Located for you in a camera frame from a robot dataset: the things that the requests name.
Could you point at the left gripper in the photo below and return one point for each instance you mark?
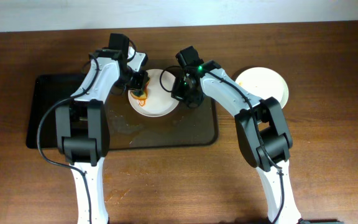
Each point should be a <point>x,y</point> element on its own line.
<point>138,83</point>

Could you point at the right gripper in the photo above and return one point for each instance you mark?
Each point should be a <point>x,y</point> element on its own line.
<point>181,90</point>

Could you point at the green orange sponge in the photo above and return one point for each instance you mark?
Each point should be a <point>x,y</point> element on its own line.
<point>140,94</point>

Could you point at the white plate top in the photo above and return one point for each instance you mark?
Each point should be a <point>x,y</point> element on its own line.
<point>158,101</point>

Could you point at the white plate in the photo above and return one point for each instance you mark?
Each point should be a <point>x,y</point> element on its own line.
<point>158,101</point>
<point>262,82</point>
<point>285,95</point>

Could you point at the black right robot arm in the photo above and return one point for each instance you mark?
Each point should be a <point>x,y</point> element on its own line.
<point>262,132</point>

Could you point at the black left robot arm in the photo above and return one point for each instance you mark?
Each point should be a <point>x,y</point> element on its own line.
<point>82,125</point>

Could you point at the brown large tray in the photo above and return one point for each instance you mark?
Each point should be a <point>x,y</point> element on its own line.
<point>182,127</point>

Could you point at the black small tray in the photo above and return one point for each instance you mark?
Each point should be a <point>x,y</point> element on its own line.
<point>48,90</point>

